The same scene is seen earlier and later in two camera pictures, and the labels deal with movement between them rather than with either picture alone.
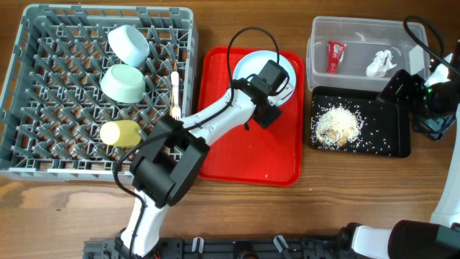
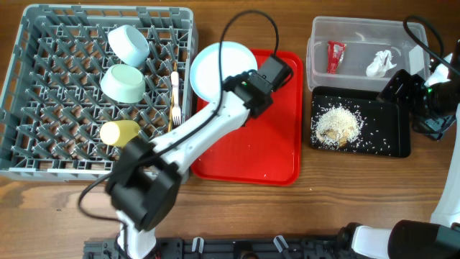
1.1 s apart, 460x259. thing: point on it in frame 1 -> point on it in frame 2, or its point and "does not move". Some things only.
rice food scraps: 336,127 does not move
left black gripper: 267,119 -> 269,101
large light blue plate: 255,62 -> 204,68
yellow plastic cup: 123,133 does not move
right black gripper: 412,84 does not move
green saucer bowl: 123,83 does not move
